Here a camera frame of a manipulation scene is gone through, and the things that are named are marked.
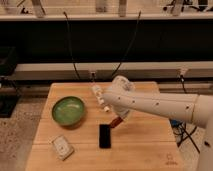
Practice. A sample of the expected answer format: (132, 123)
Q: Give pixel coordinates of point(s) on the small white box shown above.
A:
(62, 147)

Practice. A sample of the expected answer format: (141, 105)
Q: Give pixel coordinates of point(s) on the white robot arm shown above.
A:
(190, 108)

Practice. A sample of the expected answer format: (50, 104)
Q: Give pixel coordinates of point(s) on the white wall outlet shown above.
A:
(92, 75)

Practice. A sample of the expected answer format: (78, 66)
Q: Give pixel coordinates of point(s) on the black smartphone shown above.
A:
(104, 136)

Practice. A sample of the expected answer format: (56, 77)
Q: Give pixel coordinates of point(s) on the white plastic bottle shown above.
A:
(97, 91)

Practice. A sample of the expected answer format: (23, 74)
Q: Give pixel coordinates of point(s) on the black equipment at left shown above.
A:
(8, 64)

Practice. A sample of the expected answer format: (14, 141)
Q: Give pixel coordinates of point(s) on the green ceramic bowl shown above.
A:
(68, 111)

